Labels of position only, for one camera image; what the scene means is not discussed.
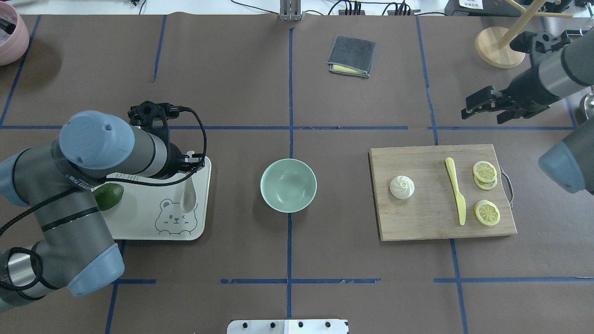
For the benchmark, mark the aluminium frame post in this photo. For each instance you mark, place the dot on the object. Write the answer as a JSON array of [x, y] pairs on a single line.
[[290, 10]]

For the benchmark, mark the pink bowl with ice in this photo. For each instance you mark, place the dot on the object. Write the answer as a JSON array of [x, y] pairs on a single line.
[[13, 46]]

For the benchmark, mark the beige spoon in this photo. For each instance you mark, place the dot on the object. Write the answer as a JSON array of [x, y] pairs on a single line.
[[189, 197]]

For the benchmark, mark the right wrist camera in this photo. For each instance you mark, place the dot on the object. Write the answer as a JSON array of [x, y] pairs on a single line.
[[539, 42]]

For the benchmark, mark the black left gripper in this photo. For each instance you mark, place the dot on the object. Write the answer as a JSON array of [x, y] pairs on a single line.
[[174, 160]]

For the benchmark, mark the wooden mug tree stand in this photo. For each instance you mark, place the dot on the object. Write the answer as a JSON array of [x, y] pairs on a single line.
[[493, 43]]

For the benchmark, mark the light green bowl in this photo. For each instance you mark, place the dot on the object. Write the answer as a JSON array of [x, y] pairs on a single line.
[[288, 185]]

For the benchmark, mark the lower back lemon slice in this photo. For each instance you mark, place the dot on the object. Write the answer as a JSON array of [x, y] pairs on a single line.
[[485, 185]]

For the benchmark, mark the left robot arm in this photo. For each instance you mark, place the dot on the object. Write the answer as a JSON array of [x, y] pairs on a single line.
[[54, 182]]

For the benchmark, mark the yellow sponge cloth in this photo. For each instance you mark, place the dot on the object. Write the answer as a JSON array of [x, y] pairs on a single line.
[[345, 70]]

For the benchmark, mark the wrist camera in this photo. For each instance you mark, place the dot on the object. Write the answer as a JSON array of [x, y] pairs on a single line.
[[153, 117], [539, 42]]

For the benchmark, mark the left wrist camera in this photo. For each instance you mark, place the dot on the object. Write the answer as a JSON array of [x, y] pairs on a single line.
[[153, 117]]

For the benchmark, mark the white bear tray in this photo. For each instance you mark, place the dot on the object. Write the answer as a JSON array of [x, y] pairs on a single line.
[[154, 212]]

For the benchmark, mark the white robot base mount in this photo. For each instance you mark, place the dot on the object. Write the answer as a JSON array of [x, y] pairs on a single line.
[[289, 326]]

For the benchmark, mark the yellow plastic knife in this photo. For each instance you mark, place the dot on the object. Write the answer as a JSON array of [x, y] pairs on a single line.
[[459, 198]]

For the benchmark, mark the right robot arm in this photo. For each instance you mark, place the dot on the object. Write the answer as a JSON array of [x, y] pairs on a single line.
[[560, 67]]

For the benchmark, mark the bamboo cutting board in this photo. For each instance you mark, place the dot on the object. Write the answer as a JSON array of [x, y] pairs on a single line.
[[431, 212]]

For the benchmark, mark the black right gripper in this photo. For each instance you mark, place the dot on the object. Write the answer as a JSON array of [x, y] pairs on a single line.
[[522, 91]]

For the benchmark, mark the upper lemon slice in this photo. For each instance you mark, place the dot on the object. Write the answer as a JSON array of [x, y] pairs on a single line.
[[484, 171]]

